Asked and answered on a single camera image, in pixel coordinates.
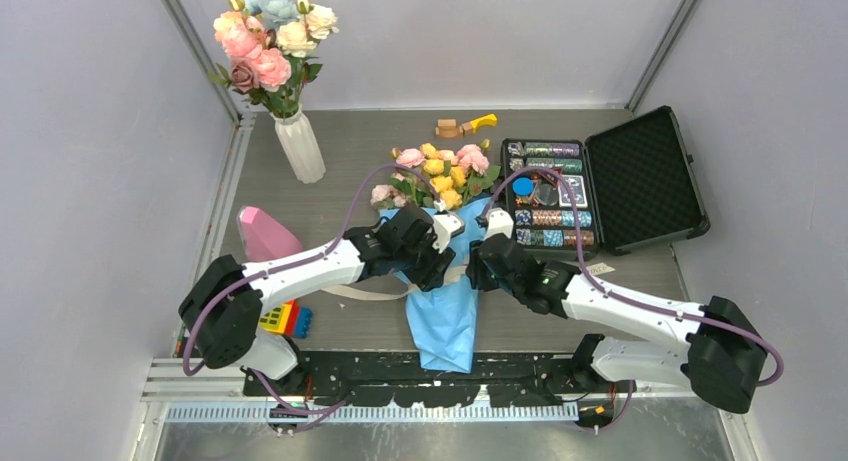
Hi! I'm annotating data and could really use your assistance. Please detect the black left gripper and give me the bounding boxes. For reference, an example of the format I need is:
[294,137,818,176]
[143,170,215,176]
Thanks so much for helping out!
[395,230,454,291]

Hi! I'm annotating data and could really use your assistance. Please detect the cream satin ribbon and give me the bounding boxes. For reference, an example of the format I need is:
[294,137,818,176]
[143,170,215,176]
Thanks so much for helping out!
[321,262,617,303]

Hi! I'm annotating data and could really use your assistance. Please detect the blue paper bouquet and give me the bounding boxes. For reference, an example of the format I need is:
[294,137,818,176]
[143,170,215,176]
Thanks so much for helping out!
[370,139,501,374]

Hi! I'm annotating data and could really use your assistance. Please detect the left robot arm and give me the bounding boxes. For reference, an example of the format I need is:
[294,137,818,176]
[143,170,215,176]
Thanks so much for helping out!
[178,205,465,395]

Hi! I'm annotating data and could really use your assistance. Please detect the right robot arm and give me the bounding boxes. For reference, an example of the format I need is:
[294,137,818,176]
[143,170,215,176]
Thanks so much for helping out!
[468,235,768,414]

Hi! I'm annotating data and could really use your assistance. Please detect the white ribbed vase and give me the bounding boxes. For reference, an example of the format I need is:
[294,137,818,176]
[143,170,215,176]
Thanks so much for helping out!
[272,109,326,184]

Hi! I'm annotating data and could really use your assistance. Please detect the pink flowers in vase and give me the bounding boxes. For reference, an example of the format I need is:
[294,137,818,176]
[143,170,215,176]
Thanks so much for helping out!
[208,0,339,119]

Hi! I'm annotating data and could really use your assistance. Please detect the blue round chip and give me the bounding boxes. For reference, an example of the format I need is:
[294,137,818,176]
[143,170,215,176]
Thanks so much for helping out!
[511,177,535,197]

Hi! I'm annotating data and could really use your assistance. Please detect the playing card deck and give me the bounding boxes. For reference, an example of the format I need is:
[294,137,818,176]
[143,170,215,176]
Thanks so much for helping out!
[558,175,589,208]

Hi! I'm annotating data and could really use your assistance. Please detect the blue studded toy brick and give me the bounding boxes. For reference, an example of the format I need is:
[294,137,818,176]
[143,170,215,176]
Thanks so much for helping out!
[291,307,313,339]

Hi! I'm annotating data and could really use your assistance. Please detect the yellow wooden arch block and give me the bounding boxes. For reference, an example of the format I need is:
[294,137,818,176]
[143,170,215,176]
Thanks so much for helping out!
[465,113,498,133]

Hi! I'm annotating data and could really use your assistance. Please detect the yellow grid toy block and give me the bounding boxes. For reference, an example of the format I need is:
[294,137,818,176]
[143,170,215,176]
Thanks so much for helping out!
[259,300,300,335]

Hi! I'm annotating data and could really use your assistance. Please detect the black poker chip case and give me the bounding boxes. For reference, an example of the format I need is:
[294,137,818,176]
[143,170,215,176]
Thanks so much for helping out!
[500,106,710,261]

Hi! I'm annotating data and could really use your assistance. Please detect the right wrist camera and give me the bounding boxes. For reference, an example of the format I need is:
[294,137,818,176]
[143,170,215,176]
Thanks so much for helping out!
[482,208,514,241]

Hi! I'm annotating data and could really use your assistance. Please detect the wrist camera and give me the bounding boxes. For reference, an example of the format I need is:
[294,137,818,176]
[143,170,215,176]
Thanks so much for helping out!
[432,211,465,253]
[482,208,514,241]

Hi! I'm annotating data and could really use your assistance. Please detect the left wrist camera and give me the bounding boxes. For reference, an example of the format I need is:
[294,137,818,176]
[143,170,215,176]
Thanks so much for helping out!
[432,211,465,253]

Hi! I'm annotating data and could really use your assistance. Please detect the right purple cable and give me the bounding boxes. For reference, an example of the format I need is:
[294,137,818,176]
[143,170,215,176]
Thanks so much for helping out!
[480,167,786,388]

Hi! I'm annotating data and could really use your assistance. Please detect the purple cable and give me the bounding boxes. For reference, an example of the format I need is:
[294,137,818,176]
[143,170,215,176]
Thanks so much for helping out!
[181,162,442,433]
[480,167,786,388]

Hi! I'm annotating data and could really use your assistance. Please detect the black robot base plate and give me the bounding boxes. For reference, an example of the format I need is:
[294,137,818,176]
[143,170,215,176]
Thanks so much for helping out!
[268,351,628,408]

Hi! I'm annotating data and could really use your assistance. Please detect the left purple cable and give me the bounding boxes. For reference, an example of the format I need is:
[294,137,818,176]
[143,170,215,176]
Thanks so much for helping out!
[181,162,442,433]

